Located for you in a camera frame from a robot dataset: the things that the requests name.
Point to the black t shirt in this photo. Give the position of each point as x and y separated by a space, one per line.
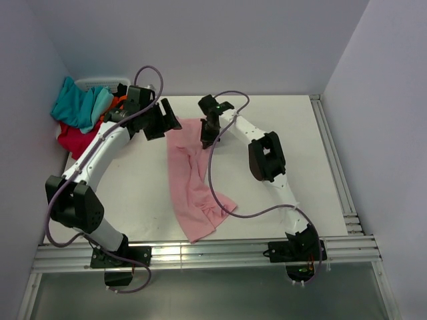
121 90

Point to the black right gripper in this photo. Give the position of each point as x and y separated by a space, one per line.
207 139

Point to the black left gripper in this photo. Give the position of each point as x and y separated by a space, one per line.
167 122

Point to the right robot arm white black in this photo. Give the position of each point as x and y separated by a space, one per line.
267 164

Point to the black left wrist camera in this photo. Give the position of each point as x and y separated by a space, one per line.
139 98

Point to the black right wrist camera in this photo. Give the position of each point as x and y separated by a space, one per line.
209 104

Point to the teal t shirt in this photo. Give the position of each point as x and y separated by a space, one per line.
81 109

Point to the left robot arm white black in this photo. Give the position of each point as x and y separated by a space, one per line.
72 199

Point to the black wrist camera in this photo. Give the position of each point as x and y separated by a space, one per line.
139 98
209 104

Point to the white laundry basket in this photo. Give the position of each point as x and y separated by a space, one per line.
108 82

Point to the pink t shirt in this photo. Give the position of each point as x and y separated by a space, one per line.
195 208

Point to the magenta t shirt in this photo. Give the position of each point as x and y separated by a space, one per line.
74 141

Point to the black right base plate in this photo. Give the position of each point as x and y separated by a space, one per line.
280 251

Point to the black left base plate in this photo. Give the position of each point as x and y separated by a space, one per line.
101 260

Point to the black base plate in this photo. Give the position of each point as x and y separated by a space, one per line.
101 260
280 251

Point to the orange t shirt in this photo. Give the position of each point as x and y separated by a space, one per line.
117 102

